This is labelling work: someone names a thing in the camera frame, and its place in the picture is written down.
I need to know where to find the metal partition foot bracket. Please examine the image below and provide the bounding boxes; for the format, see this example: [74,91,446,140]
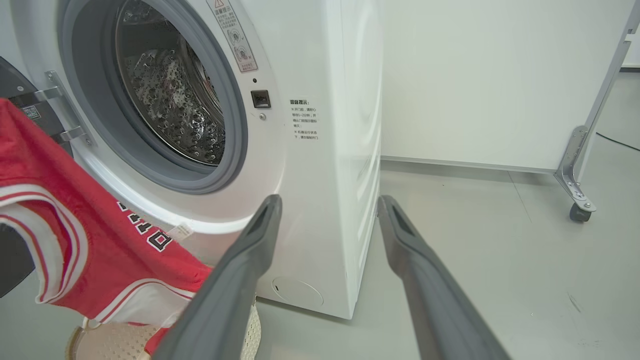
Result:
[554,125,598,213]

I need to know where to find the black floor cable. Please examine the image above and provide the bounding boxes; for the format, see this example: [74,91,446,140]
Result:
[595,131,640,152]

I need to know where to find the white front-load washing machine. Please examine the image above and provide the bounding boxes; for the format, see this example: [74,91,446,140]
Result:
[10,0,385,321]

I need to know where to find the red white basketball jersey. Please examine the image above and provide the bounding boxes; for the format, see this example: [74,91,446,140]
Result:
[0,97,213,356]

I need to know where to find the cream perforated laundry basket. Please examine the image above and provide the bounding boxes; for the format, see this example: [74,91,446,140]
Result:
[65,295,262,360]

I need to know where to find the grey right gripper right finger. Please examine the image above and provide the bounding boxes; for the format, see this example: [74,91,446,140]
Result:
[377,194,512,360]

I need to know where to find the black partition caster wheel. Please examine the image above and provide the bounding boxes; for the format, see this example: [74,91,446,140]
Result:
[569,202,592,223]

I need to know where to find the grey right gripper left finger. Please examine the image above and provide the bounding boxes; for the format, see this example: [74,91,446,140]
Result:
[151,194,284,360]

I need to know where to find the dark round washing machine door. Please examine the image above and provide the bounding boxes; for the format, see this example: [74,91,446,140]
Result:
[0,56,93,299]

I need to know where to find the white partition panel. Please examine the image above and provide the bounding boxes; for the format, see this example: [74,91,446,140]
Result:
[380,0,640,175]

